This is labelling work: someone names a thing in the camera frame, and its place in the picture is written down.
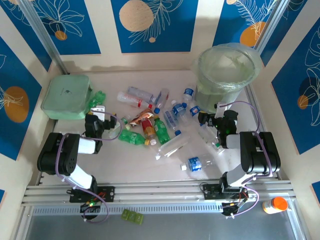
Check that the green plastic bottle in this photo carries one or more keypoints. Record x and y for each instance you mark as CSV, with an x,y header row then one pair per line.
x,y
97,99

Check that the green bottle yellow cap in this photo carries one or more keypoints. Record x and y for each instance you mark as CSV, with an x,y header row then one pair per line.
x,y
131,137

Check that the orange snack pouch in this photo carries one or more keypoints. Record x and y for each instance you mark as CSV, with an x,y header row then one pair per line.
x,y
143,115

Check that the tea bottle red label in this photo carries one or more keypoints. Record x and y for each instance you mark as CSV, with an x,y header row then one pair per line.
x,y
148,130

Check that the green soda bottle green cap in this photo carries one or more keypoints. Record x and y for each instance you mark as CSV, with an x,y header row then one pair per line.
x,y
161,130

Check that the blue label bottle white cap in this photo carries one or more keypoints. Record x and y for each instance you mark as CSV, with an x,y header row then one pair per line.
x,y
197,163
178,110

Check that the slim clear bottle blue cap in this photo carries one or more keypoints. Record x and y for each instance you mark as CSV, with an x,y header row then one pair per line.
x,y
170,121

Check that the clear square plastic bottle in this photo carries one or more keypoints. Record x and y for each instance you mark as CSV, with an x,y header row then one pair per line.
x,y
172,146

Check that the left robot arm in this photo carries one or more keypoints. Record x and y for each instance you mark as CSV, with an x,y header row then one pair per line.
x,y
57,155

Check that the black arm base connector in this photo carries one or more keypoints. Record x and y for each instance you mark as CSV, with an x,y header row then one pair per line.
x,y
91,210
233,207

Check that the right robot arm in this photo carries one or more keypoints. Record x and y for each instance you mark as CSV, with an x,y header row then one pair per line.
x,y
262,155

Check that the metal mesh waste bin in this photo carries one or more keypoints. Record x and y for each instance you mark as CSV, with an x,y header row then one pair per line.
x,y
217,97

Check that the green plastic bin liner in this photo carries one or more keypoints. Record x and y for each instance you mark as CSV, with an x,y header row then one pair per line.
x,y
225,62

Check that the Pepsi logo water bottle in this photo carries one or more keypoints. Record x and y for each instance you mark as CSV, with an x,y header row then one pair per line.
x,y
195,110

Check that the mint green zip case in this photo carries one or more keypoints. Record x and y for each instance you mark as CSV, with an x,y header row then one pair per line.
x,y
66,96

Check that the wide clear bottle blue cap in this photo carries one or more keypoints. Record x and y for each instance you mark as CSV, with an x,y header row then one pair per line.
x,y
162,97

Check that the orange cap jar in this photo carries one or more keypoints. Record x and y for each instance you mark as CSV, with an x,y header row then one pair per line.
x,y
276,204

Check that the green plastic tag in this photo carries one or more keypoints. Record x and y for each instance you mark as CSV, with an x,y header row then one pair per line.
x,y
131,216
139,218
125,215

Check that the grey metal shelf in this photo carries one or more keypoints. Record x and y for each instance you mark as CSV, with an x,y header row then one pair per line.
x,y
175,230

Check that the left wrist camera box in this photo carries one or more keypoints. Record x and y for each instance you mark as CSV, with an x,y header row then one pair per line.
x,y
98,110

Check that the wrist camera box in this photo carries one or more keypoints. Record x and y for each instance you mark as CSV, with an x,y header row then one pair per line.
x,y
220,108
98,110

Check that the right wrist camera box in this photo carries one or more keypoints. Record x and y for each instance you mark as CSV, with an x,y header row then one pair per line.
x,y
220,108

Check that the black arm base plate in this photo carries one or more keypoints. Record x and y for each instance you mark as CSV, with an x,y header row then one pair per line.
x,y
211,192
107,193

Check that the aluminium rail frame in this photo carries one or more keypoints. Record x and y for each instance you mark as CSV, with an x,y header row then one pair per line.
x,y
160,190

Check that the aluminium corner post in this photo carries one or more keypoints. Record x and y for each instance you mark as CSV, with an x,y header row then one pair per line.
x,y
272,23
42,32

